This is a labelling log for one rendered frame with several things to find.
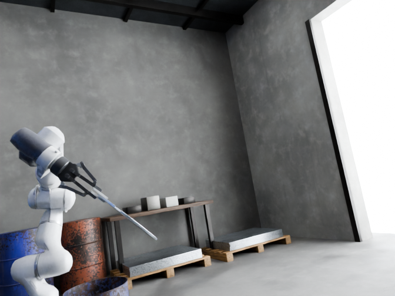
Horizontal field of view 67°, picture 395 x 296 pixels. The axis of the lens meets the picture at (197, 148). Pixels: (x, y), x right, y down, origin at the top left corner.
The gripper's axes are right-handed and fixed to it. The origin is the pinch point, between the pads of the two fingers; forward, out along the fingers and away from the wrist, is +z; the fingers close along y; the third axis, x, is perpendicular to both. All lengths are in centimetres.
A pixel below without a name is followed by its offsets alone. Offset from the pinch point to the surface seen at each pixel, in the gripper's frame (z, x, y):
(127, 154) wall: -22, 378, 82
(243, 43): 14, 375, 399
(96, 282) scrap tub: 34, 125, -50
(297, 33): 70, 247, 379
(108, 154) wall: -46, 372, 62
